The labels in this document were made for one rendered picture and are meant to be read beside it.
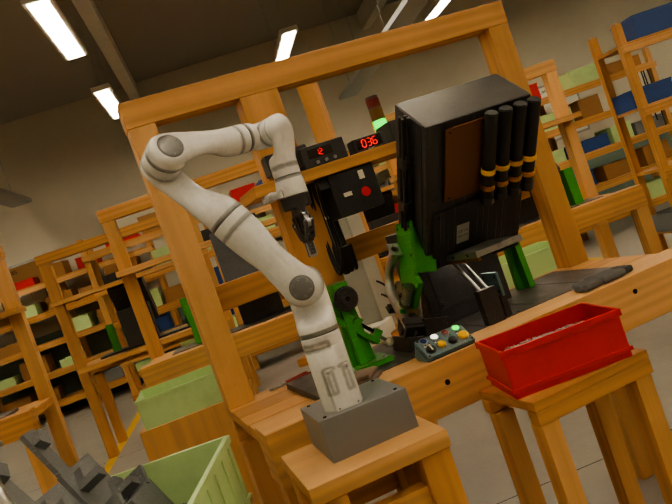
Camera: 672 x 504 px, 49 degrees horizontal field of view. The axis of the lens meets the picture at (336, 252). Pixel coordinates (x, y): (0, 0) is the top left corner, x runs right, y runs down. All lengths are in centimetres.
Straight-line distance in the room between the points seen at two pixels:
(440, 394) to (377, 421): 41
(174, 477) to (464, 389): 80
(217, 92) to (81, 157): 1003
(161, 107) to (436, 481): 151
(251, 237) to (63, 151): 1104
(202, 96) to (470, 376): 127
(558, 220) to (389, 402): 149
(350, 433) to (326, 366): 15
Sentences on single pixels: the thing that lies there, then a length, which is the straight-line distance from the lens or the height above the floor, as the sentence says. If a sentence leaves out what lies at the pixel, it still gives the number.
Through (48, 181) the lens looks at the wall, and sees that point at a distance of 1259.
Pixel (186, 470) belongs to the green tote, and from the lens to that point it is 181.
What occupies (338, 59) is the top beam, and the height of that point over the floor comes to 189.
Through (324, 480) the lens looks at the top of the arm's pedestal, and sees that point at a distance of 158.
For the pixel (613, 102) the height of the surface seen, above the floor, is 156.
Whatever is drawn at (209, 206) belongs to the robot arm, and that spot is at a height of 147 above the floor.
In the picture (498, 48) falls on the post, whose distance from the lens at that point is 299.
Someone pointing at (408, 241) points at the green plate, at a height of 121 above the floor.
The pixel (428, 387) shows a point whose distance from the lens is 203.
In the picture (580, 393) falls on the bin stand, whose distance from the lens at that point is 185.
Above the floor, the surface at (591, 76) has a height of 207.
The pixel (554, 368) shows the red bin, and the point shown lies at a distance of 185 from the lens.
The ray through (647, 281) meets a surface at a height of 86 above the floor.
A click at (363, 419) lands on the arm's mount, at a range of 165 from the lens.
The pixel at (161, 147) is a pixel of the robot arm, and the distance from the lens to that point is 166.
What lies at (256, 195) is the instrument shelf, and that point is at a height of 151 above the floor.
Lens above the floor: 133
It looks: 2 degrees down
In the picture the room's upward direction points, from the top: 20 degrees counter-clockwise
